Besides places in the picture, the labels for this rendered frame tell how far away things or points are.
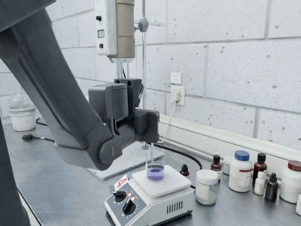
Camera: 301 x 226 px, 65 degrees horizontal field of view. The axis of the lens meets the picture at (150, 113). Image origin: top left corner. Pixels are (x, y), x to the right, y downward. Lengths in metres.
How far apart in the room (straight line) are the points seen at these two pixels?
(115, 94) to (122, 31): 0.46
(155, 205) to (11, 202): 0.37
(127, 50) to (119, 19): 0.10
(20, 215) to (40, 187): 0.55
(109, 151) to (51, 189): 0.47
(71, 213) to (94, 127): 0.39
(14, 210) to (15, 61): 0.16
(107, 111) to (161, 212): 0.31
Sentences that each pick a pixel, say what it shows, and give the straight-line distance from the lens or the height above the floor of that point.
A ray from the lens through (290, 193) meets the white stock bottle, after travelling 0.80.
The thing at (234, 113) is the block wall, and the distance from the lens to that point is 0.95.
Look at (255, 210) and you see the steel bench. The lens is 0.74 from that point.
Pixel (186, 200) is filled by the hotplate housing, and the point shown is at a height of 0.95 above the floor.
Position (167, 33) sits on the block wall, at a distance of 1.15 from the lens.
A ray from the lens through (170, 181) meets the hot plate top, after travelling 0.64.
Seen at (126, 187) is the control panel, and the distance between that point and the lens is 0.67.
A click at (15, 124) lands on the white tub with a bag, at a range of 1.47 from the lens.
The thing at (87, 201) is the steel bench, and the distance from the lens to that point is 0.74.
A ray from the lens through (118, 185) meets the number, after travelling 0.77.
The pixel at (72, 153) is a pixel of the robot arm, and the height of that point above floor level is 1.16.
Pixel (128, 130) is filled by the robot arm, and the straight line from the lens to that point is 0.45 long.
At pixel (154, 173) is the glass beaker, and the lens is 0.62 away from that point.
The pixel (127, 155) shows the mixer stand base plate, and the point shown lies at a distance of 0.98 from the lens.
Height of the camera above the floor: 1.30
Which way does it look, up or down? 14 degrees down
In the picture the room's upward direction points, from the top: straight up
